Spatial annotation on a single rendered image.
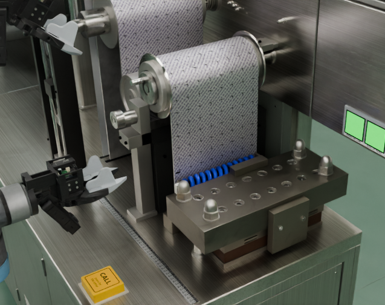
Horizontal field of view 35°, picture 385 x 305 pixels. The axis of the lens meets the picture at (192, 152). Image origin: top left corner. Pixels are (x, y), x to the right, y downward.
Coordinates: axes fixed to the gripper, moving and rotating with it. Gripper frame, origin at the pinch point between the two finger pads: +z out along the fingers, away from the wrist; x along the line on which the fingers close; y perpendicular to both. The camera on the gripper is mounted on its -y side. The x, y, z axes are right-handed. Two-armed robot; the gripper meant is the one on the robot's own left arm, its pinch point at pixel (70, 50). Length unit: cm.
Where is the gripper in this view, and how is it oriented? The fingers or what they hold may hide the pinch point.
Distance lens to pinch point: 127.3
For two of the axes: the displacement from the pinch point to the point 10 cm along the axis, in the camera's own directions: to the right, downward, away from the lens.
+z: 6.8, 3.4, 6.6
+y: 5.2, -8.5, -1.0
